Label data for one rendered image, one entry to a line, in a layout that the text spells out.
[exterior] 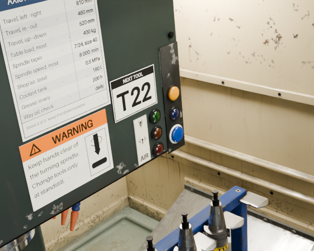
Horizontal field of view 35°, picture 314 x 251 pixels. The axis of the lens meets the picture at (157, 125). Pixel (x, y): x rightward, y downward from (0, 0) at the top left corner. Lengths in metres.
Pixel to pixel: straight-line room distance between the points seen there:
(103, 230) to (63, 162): 1.60
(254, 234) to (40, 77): 1.32
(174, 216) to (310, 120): 0.72
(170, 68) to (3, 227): 0.38
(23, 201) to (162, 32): 0.35
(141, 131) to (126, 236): 1.50
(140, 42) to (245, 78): 0.91
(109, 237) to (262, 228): 0.76
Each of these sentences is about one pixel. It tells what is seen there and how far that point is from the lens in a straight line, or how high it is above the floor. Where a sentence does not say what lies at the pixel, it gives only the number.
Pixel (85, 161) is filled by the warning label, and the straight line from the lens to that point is 0.78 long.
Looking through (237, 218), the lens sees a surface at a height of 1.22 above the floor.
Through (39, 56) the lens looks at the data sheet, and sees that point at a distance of 0.69.
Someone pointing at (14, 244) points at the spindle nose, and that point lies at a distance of 0.92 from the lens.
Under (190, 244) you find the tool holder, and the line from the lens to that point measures 1.15.
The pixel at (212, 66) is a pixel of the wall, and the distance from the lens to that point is 1.76.
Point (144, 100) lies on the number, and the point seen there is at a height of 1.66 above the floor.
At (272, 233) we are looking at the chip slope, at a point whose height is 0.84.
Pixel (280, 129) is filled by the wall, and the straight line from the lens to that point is 1.69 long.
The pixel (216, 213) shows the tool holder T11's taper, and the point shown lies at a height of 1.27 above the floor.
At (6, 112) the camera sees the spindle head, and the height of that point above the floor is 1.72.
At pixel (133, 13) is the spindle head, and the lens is 0.79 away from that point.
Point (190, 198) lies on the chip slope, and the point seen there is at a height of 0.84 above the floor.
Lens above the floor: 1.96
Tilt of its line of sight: 25 degrees down
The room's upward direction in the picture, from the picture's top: 6 degrees counter-clockwise
